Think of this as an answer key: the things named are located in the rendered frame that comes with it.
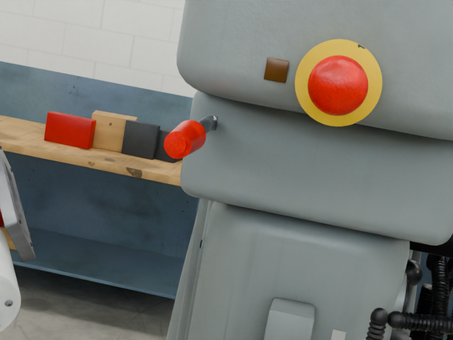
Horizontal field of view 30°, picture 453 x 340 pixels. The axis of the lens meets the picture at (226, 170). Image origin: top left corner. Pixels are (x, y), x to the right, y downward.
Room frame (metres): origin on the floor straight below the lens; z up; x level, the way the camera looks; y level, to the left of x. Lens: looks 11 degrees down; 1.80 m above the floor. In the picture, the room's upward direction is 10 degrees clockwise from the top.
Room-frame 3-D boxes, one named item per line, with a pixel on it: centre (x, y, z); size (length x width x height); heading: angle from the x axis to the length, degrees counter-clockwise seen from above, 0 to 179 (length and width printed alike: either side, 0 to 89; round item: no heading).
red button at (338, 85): (0.57, -0.06, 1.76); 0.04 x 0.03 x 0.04; 84
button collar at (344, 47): (0.60, -0.07, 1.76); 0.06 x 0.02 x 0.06; 84
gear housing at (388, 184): (0.87, -0.10, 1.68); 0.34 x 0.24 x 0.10; 174
